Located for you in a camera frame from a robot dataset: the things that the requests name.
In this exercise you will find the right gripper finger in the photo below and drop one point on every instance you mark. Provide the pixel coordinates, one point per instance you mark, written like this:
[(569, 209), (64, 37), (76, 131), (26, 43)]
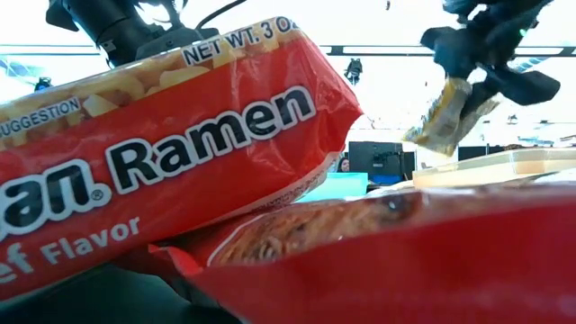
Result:
[(526, 87), (450, 49)]

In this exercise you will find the yellow chicken ramen pack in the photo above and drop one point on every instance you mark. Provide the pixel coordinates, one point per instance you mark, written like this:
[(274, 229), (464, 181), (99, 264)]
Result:
[(445, 119)]

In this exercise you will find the black ceiling camera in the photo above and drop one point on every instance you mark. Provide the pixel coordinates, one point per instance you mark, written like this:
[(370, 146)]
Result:
[(43, 83)]

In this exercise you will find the black overhead frame rail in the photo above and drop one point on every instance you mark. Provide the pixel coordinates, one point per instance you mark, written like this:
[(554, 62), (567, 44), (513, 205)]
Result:
[(382, 50)]

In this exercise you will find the red yellow beef ramen pack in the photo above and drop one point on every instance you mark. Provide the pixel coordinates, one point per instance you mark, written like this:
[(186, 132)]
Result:
[(180, 157), (405, 270)]

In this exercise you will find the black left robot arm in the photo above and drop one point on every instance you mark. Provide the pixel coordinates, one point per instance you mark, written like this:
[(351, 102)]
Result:
[(112, 27)]

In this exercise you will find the black overhead rig camera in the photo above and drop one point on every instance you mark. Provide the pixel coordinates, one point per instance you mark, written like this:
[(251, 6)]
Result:
[(354, 69)]

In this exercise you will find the amber plastic bin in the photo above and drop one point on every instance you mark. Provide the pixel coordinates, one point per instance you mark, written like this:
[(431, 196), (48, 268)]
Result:
[(495, 168)]

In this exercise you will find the teal plastic bin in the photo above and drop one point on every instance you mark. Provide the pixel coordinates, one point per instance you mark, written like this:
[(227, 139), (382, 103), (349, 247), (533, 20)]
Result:
[(337, 186)]

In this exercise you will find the person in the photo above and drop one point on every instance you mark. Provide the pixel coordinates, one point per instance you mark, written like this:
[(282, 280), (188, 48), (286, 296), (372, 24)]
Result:
[(344, 165)]

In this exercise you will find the wide black monitor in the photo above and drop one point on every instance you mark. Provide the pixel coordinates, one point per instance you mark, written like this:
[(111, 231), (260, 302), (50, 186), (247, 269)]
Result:
[(477, 153)]

